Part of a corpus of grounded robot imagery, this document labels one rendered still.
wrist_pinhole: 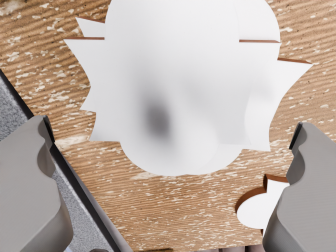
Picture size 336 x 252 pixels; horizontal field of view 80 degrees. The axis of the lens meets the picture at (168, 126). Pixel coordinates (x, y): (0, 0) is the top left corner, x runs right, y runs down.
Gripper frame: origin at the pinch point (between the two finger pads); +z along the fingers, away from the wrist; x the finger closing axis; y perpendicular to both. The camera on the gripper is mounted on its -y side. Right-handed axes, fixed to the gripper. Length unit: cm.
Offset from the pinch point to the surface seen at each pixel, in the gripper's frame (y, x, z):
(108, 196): 16.8, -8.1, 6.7
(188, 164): 5.7, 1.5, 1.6
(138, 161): 5.5, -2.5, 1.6
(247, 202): 15.6, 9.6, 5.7
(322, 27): -3.7, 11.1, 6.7
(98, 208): 21.9, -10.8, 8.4
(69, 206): 22.2, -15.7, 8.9
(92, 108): 2.6, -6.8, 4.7
